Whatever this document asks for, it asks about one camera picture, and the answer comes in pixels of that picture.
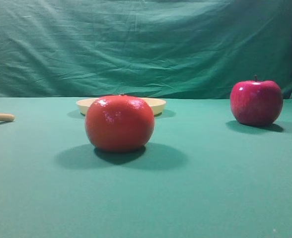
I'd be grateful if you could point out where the red apple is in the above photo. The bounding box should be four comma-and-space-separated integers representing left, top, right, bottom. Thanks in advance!
229, 75, 283, 126

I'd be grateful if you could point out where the yellow plate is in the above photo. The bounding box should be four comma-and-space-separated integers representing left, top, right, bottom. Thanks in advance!
76, 98, 166, 116

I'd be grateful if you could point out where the green backdrop cloth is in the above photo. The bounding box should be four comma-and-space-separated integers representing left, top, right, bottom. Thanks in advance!
0, 0, 292, 99

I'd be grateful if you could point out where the green table cloth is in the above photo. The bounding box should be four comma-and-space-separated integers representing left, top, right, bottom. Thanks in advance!
0, 98, 292, 238

